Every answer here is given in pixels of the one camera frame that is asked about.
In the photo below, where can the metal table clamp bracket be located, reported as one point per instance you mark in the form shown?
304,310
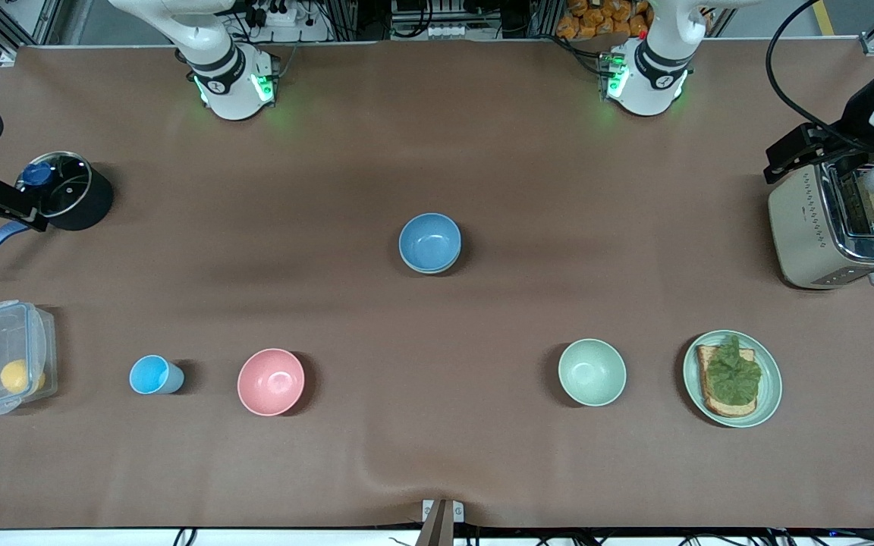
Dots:
442,523

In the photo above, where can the toasted bread slice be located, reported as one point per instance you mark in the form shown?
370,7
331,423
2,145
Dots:
710,402

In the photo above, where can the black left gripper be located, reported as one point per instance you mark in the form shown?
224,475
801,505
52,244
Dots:
856,112

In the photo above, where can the pink bowl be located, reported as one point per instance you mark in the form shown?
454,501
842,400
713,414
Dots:
271,382

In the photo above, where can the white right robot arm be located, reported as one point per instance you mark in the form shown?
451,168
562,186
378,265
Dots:
228,91

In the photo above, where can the glass pot lid blue knob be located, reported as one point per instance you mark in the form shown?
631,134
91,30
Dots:
69,182

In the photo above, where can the sage green bowl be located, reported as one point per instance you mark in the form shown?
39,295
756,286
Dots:
429,271

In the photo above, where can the green lettuce leaf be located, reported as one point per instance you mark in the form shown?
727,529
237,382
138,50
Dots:
734,375

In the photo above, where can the blue bowl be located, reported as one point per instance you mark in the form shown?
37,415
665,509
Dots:
429,239

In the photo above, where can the blue cup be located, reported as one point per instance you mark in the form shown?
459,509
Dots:
152,374

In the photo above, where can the green plate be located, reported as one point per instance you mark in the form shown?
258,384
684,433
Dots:
769,379

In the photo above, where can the beige chrome toaster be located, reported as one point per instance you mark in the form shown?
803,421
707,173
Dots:
809,235

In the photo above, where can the pale mint bowl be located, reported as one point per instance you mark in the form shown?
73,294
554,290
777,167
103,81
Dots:
592,372

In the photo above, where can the small white power strip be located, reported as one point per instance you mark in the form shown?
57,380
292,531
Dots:
448,31

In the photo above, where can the orange snack bag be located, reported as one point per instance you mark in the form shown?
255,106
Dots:
596,19

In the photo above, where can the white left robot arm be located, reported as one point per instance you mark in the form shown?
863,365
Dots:
653,83

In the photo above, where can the large white power strip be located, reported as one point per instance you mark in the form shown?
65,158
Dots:
285,15

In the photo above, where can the yellow lemon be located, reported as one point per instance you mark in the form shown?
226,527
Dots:
16,376

